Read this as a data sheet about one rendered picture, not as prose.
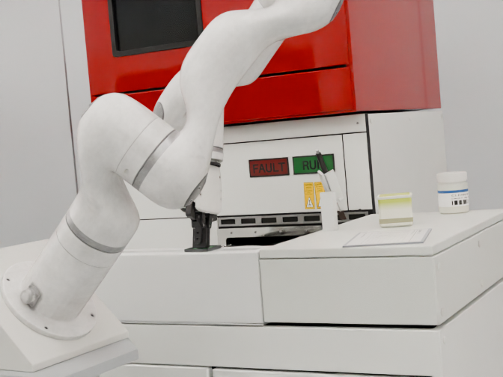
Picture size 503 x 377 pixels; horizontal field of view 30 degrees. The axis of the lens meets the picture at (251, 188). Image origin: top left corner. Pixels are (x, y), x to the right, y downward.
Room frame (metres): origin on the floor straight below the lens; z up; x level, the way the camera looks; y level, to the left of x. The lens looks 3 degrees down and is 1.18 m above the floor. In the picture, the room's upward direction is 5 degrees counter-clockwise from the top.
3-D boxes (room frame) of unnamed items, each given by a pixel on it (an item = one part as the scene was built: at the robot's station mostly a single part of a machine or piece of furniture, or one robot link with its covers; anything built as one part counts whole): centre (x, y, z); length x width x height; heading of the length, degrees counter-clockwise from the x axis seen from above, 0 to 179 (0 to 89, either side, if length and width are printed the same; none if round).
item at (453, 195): (2.18, -0.47, 1.01); 0.07 x 0.07 x 0.10
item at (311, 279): (1.97, -0.30, 0.89); 0.62 x 0.35 x 0.14; 152
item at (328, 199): (2.02, -0.17, 1.03); 0.06 x 0.04 x 0.13; 152
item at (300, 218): (2.43, -0.10, 0.96); 0.44 x 0.01 x 0.02; 62
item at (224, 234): (2.43, -0.09, 0.89); 0.44 x 0.02 x 0.10; 62
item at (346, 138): (2.53, 0.06, 1.02); 0.82 x 0.03 x 0.40; 62
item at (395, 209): (2.00, -0.31, 1.00); 0.07 x 0.07 x 0.07; 80
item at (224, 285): (1.95, 0.22, 0.89); 0.55 x 0.09 x 0.14; 62
